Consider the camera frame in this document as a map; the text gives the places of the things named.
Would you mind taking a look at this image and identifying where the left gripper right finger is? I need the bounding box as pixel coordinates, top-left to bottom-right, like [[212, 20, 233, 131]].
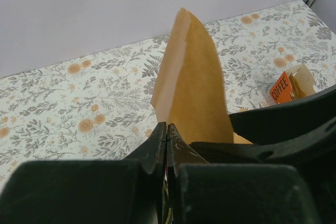
[[167, 124, 321, 223]]

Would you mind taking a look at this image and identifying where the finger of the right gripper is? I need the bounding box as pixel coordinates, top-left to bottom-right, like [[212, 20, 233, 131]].
[[191, 120, 335, 223], [229, 86, 335, 145]]

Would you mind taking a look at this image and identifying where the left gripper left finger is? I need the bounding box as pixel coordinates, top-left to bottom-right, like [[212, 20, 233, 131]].
[[1, 122, 166, 223]]

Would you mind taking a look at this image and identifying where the orange coffee filter box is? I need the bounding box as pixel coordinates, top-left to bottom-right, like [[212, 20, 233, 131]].
[[269, 64, 316, 104]]

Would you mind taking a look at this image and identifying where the floral table mat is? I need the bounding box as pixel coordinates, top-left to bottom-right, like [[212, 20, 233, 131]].
[[1, 1, 335, 170]]

